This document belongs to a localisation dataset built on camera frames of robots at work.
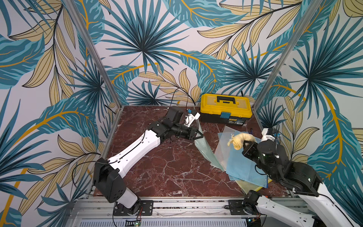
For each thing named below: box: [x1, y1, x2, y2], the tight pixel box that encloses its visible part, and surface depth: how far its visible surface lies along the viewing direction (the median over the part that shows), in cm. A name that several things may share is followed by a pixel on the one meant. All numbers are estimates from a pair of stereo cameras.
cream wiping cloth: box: [227, 132, 257, 150], surface depth 61 cm
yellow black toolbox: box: [199, 92, 253, 126], surface depth 100 cm
